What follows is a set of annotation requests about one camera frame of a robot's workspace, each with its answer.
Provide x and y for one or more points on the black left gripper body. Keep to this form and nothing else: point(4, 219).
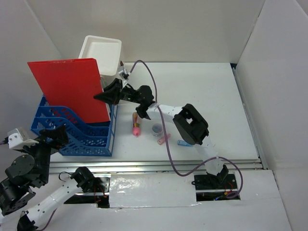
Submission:
point(42, 150)

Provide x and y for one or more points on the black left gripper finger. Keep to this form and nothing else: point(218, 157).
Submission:
point(61, 135)
point(52, 134)

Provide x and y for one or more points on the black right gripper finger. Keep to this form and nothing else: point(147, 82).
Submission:
point(109, 98)
point(115, 85)

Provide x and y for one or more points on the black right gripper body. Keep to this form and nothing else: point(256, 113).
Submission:
point(128, 94)

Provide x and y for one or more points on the white foam drawer box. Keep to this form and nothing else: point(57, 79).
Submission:
point(106, 54)

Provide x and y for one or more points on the red file folder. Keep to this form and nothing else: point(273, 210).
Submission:
point(72, 83)

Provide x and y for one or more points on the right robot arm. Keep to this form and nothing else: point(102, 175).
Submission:
point(190, 124)

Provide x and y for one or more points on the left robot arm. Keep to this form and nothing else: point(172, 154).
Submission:
point(31, 170)

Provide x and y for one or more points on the blue plastic file organizer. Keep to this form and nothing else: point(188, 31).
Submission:
point(84, 139)

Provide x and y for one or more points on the white cover panel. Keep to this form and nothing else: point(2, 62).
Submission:
point(151, 190)

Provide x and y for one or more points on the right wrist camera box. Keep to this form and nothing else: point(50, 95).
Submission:
point(123, 72)

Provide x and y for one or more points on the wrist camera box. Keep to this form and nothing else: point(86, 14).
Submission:
point(123, 72)
point(18, 138)

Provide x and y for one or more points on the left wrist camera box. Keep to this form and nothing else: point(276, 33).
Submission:
point(18, 138)

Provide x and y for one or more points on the aluminium mounting rail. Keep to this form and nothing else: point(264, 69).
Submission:
point(140, 167)

